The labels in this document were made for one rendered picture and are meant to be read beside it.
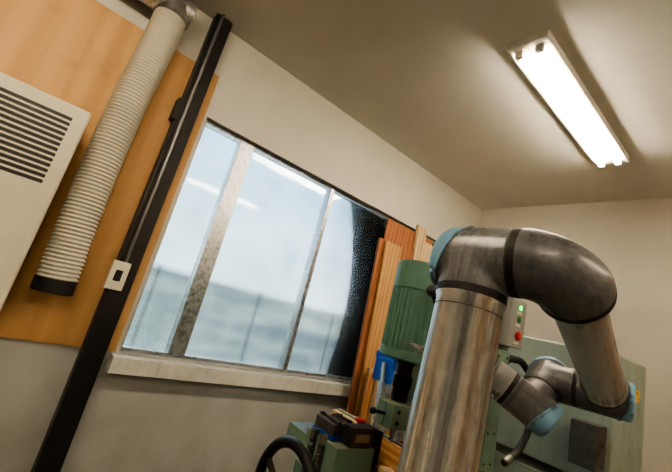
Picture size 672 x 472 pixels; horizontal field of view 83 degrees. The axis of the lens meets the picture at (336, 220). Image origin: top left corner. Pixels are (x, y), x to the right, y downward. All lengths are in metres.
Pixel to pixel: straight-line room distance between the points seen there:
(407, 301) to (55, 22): 1.93
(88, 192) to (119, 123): 0.33
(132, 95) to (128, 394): 1.42
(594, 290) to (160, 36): 2.01
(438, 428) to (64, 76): 2.02
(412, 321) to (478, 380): 0.60
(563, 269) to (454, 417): 0.27
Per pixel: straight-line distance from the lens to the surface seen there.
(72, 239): 1.89
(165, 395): 2.29
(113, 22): 2.33
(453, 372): 0.63
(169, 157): 2.10
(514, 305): 1.44
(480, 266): 0.66
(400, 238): 3.06
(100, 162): 1.93
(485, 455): 1.34
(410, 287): 1.22
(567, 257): 0.65
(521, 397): 1.08
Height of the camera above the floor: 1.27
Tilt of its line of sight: 14 degrees up
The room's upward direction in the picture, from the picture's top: 15 degrees clockwise
